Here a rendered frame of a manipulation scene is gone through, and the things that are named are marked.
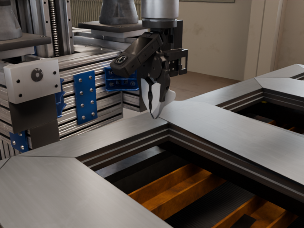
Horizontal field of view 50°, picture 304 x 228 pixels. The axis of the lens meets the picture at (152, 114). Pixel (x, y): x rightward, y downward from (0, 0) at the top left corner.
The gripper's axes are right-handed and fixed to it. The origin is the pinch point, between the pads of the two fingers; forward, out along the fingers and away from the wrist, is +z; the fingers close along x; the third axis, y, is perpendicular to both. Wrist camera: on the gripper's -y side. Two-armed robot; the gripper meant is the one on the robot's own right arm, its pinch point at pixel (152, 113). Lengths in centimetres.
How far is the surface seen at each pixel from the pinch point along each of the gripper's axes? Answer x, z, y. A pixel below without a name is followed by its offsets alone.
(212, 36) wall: 225, 39, 312
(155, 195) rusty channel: 0.5, 22.6, 1.6
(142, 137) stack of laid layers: 3.1, 6.8, -0.3
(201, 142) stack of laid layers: -7.8, 6.9, 8.0
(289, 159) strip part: -26.0, 5.6, 13.1
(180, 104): 10.3, 5.4, 20.3
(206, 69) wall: 231, 84, 311
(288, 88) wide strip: -3, 6, 58
